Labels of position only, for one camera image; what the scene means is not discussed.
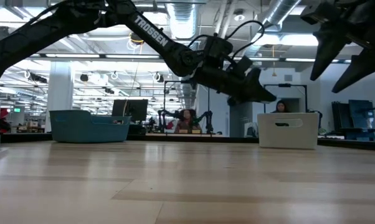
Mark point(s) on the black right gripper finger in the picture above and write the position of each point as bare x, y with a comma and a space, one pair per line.
329, 46
362, 70

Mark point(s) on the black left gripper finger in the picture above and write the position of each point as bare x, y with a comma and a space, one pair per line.
260, 93

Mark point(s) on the background black robot arm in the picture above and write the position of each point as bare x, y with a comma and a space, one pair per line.
165, 116
208, 119

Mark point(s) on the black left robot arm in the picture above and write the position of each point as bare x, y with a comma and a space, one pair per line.
35, 34

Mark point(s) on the person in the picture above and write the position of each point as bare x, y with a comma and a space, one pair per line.
281, 107
187, 121

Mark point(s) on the dark display screen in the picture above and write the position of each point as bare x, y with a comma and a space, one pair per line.
358, 113

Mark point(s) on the white plastic bin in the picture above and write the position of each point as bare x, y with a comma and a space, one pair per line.
287, 137

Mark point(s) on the black computer monitor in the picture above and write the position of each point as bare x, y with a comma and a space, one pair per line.
134, 110

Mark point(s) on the blue plastic bin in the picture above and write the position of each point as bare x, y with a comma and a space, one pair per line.
88, 127

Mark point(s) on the white building column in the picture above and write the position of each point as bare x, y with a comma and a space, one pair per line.
59, 93

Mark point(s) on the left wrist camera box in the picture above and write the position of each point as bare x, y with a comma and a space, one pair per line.
243, 65

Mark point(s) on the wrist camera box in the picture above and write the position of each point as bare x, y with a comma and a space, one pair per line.
243, 65
319, 13

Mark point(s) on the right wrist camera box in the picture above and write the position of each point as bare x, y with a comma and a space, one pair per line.
319, 13

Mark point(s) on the black frame stand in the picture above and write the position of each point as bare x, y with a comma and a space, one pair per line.
305, 96
164, 105

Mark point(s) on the silver diagonal duct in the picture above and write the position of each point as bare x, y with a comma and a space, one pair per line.
278, 12

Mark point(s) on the silver ventilation duct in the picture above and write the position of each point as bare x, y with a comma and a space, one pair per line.
182, 18

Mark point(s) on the black table frame rail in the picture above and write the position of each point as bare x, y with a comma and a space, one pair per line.
25, 137

